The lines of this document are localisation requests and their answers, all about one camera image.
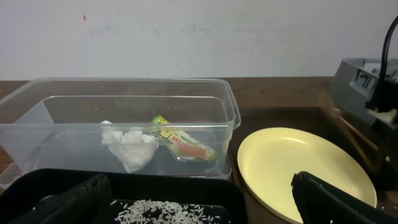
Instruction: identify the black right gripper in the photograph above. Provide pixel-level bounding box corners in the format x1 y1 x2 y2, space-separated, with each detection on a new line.
366 79 397 190

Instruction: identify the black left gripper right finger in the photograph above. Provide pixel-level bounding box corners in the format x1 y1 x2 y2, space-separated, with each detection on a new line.
291 171 397 224

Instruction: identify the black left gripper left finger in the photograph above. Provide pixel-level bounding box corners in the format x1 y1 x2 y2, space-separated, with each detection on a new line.
9 174 112 224

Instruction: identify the yellow plate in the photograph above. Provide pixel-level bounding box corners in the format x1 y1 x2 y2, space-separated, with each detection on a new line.
238 128 377 223

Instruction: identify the white tissue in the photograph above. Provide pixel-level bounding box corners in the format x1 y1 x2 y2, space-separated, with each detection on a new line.
101 120 159 173

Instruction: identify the green snack wrapper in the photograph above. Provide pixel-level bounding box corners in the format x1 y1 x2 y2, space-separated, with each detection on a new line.
152 128 218 161

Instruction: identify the grey dishwasher rack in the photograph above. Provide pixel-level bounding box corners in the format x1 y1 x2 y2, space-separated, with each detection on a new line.
330 58 397 128

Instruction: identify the left wooden chopstick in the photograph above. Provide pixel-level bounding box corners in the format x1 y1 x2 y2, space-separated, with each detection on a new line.
319 91 376 170

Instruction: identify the pile of rice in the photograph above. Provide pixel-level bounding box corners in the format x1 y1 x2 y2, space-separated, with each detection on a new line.
110 200 226 224

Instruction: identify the dark brown tray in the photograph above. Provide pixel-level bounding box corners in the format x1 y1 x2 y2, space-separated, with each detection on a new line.
228 107 364 224

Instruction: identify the black plastic bin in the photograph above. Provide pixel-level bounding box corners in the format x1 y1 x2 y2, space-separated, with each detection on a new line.
1 169 248 223

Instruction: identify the clear plastic bin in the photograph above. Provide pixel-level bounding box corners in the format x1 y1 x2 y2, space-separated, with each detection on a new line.
1 78 241 179

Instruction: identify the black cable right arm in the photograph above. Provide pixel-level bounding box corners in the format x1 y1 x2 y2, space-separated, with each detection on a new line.
371 15 398 106

